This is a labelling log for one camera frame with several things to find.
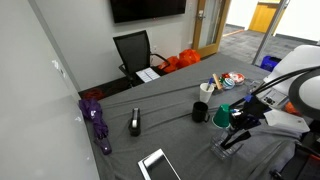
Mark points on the blue marker in cup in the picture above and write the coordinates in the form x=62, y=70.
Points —
x=210, y=81

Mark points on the grey metal frame post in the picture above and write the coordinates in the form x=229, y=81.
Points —
x=270, y=30

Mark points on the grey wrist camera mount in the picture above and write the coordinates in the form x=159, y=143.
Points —
x=288, y=120

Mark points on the silver tablet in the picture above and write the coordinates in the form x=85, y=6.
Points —
x=160, y=166

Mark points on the yellow wooden door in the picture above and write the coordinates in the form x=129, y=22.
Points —
x=263, y=16

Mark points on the grey tablecloth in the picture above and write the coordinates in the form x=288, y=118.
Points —
x=166, y=100

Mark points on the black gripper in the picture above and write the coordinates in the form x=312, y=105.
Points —
x=254, y=107

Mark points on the wooden door with glass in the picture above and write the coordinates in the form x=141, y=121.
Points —
x=200, y=36

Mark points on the white paper cup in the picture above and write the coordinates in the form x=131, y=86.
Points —
x=205, y=95

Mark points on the black mesh office chair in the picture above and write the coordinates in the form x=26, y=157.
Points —
x=133, y=51

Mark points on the black marker with blue cap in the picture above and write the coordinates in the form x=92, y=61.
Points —
x=235, y=110

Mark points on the purple folded umbrella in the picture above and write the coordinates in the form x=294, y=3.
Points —
x=96, y=120

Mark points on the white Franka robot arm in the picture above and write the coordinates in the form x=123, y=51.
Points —
x=300, y=66

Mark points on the blue bin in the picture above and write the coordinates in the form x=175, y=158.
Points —
x=268, y=62

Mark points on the clear plastic bowl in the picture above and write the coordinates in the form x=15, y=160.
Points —
x=220, y=150

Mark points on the clear tray with craft items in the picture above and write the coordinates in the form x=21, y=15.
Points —
x=240, y=85

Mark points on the green plastic cup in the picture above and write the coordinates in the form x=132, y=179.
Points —
x=221, y=116

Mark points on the wooden block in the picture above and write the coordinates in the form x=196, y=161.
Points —
x=217, y=81

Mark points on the small orange bag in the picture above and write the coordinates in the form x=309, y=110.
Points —
x=170, y=64

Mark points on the black wall monitor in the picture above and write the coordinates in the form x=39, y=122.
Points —
x=146, y=9

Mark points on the large orange bag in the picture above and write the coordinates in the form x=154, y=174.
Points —
x=189, y=57

